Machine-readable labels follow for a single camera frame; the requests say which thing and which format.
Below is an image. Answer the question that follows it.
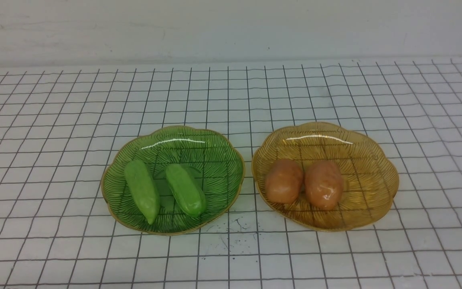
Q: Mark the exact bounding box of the orange toy potato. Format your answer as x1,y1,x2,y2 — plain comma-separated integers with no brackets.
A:
265,159,303,204
304,160,344,211

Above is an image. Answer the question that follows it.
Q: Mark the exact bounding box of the green toy cucumber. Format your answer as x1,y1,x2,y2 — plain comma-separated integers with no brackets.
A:
165,163,207,218
124,159,161,225

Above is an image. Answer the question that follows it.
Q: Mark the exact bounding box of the green transparent plastic plate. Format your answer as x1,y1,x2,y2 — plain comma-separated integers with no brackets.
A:
100,126,245,235

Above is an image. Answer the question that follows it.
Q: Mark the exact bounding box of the amber transparent plastic plate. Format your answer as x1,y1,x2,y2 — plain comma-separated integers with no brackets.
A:
251,122,399,232

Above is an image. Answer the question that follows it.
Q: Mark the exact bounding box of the white grid table mat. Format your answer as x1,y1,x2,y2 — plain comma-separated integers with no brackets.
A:
0,57,462,289

